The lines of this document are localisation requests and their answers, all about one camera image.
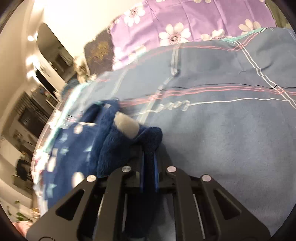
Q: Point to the dark brown tree pillow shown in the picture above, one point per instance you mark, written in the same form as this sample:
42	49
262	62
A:
99	53

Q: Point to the blue plaid bed quilt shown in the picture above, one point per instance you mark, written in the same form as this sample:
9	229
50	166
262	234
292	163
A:
225	107

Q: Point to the purple floral pillow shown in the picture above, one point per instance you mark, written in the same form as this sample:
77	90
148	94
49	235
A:
153	24

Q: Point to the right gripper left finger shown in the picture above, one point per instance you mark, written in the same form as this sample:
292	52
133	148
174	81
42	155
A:
94	209

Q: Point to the navy fleece star garment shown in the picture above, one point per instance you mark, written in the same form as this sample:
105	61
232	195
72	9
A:
99	143

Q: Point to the beige crumpled cloth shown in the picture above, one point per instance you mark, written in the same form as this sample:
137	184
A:
80	67

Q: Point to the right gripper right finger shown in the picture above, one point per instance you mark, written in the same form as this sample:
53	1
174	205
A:
203	209

